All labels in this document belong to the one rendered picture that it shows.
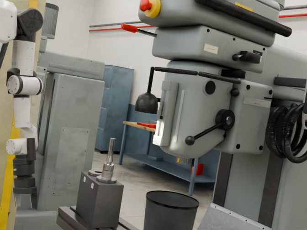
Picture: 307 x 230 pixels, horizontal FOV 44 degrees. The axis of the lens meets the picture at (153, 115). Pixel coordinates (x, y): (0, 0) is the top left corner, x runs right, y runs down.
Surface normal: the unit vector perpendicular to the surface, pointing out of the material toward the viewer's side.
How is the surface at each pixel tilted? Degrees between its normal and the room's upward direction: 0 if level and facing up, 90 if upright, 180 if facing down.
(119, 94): 90
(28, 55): 87
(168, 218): 94
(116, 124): 90
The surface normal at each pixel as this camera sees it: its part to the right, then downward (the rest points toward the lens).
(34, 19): 0.80, 0.11
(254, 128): 0.61, 0.14
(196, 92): -0.03, 0.05
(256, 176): -0.78, -0.09
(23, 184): -0.56, 0.00
